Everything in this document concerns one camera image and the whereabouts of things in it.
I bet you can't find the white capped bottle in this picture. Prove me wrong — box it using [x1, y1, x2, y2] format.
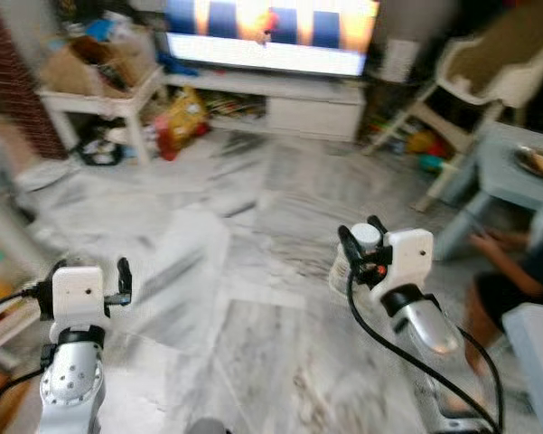
[351, 222, 382, 250]

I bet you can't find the child in dark shirt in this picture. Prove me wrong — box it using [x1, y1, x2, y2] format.
[460, 176, 543, 377]

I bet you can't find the pale blue plastic stool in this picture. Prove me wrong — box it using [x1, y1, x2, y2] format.
[503, 303, 543, 434]

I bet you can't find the yellow red toy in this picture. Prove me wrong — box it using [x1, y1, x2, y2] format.
[401, 130, 441, 156]

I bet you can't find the plate with food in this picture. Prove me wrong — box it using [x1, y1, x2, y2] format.
[514, 145, 543, 183]

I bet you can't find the black and white object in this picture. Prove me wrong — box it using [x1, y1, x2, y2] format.
[76, 121, 128, 167]

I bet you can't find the white television stand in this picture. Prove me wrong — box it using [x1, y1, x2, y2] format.
[162, 70, 368, 145]

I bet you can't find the grey blue small table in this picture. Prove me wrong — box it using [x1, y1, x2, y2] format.
[431, 121, 543, 264]

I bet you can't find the red packet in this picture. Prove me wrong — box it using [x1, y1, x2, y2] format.
[153, 112, 178, 161]

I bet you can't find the white ribbed appliance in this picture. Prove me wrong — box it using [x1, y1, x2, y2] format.
[379, 40, 417, 84]

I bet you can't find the small white table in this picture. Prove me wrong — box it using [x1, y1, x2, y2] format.
[36, 68, 169, 166]

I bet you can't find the yellow packet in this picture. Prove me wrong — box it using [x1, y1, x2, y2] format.
[166, 86, 211, 151]

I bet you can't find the grey robot leg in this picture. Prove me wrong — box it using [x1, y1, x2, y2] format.
[184, 417, 229, 434]

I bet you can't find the brown paper bag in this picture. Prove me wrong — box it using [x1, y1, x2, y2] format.
[40, 32, 156, 97]

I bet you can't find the red mesh grid panel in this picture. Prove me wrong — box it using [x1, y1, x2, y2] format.
[0, 0, 66, 162]

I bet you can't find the white wooden high chair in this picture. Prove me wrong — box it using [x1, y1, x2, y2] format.
[369, 16, 543, 214]

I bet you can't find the flat screen television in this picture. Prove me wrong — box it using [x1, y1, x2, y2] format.
[162, 0, 381, 79]

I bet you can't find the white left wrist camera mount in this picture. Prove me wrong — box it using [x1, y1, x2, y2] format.
[51, 264, 106, 332]

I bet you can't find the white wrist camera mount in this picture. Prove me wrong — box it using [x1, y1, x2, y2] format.
[51, 264, 106, 332]
[383, 228, 435, 291]

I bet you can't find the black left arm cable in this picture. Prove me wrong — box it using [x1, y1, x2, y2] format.
[0, 288, 48, 434]

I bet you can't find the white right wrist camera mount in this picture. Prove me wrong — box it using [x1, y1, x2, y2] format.
[383, 228, 435, 291]

